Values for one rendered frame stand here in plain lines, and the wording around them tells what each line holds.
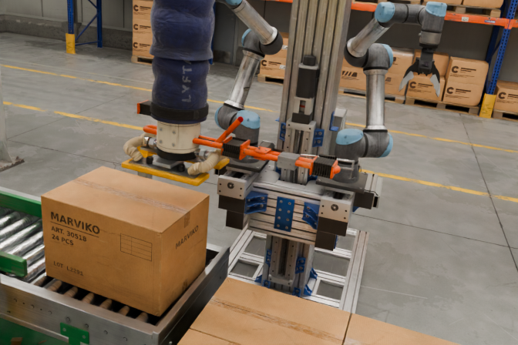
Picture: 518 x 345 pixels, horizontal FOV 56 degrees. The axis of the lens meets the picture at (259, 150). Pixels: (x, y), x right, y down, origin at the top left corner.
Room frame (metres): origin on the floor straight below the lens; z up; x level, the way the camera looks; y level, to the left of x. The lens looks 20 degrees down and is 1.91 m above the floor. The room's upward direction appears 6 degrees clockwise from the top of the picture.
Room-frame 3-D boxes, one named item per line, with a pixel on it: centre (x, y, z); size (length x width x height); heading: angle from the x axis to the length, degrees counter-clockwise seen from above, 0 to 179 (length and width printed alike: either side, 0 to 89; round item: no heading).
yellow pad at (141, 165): (1.75, 0.36, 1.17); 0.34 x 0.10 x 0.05; 71
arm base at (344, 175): (2.16, -0.41, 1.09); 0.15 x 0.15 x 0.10
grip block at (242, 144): (1.76, 0.09, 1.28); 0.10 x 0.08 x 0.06; 161
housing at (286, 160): (1.69, -0.11, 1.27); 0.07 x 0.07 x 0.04; 71
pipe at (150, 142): (1.84, 0.33, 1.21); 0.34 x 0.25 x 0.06; 71
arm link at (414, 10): (2.02, -0.57, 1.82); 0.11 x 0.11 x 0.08; 15
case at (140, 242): (1.92, 0.55, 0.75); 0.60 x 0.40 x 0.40; 70
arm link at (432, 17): (1.93, -0.61, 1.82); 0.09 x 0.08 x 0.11; 15
